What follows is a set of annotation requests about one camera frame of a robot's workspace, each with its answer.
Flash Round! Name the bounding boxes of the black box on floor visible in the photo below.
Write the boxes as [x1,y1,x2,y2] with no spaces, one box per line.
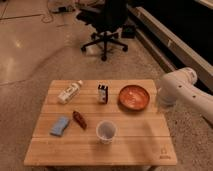
[121,25,136,38]

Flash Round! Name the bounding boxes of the small dark box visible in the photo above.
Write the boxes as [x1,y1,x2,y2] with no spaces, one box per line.
[98,85,108,104]

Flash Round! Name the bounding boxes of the power strip with cables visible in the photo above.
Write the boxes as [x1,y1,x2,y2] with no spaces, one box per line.
[50,5,75,14]

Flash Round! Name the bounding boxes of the white plastic bottle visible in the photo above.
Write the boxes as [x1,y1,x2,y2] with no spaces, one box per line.
[58,80,83,104]

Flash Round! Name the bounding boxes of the black office chair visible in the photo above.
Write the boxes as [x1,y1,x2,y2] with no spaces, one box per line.
[77,0,128,61]

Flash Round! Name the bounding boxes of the orange ceramic bowl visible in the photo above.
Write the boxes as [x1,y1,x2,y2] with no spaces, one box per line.
[118,85,150,111]

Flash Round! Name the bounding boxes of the brown snack packet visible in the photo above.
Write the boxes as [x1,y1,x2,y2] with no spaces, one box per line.
[73,111,87,129]

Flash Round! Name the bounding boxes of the clear plastic cup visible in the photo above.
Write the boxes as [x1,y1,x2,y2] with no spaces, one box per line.
[96,120,117,144]

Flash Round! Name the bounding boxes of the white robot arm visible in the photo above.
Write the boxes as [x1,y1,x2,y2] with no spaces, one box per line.
[157,67,213,125]

